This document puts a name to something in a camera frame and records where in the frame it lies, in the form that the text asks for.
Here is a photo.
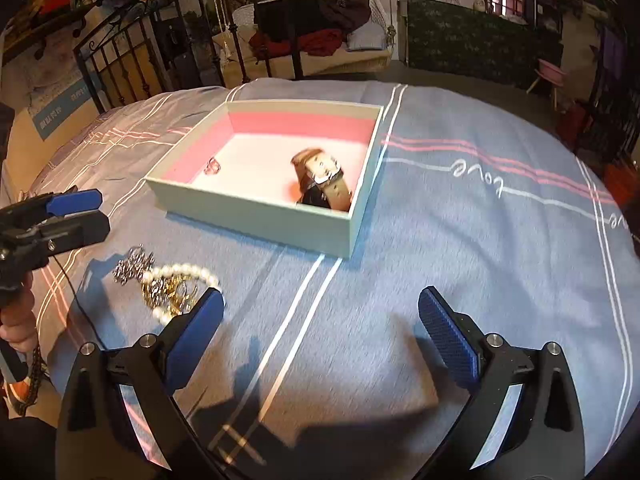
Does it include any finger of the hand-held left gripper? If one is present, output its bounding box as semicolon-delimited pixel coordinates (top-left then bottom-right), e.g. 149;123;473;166
10;210;111;257
0;189;103;234

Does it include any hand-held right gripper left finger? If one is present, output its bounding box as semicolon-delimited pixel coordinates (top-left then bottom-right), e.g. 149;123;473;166
55;287;226;480

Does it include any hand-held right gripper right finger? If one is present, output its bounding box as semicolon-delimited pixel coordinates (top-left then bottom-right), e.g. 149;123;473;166
417;286;586;480

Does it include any gold ornate ring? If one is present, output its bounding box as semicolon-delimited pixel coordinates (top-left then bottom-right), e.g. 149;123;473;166
142;277;201;316

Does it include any silver rhinestone brooch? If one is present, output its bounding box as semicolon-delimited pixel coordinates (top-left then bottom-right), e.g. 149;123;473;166
112;245;156;286

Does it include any white pearl bracelet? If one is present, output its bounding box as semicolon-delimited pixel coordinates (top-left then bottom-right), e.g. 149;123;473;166
141;262;222;325

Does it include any pale green jewelry box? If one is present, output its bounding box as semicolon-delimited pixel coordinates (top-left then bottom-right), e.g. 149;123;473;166
145;100;385;260

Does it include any brown strap wristwatch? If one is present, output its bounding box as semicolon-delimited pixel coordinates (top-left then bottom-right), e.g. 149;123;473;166
290;147;357;212

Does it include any person's left hand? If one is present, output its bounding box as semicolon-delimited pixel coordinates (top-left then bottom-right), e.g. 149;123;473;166
0;275;40;357

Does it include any striped blue bed blanket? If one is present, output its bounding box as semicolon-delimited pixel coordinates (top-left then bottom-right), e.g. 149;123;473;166
0;77;640;480

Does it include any orange bucket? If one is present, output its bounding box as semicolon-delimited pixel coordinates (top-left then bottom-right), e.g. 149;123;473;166
604;164;640;203

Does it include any red bag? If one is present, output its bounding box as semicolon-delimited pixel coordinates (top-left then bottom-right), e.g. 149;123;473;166
565;104;597;147

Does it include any black garment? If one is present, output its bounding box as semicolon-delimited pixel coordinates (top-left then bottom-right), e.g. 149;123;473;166
254;0;341;41

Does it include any pink stool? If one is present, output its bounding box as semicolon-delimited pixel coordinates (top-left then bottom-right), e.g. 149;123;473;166
525;58;568;108

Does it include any black metal plant rack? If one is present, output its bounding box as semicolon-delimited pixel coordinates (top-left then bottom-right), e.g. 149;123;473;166
575;20;640;161

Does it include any white wicker swing chair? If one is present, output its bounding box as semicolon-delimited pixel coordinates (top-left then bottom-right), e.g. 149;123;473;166
212;0;396;86

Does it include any red cloth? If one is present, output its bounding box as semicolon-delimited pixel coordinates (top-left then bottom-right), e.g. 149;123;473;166
248;29;346;57

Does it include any green patterned cabinet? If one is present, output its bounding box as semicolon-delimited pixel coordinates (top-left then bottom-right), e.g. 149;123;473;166
397;0;563;93

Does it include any grey pillow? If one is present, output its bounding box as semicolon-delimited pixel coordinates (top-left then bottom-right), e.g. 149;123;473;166
345;25;388;52

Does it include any purple cloth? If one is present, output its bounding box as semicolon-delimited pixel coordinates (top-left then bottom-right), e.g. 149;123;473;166
602;27;627;79

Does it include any dark maroon jacket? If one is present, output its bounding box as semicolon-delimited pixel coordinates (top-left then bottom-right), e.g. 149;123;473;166
320;0;372;33

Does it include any blue wall sign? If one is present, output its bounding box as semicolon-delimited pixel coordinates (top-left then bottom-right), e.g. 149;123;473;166
32;72;91;141

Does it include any braided lanyard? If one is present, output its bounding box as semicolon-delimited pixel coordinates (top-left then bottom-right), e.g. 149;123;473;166
10;345;48;416

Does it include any wall shelf with toiletries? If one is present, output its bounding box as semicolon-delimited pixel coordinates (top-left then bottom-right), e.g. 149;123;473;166
0;0;151;56

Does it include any black metal bed frame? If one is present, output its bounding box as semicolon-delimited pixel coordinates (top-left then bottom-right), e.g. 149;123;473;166
72;0;306;113

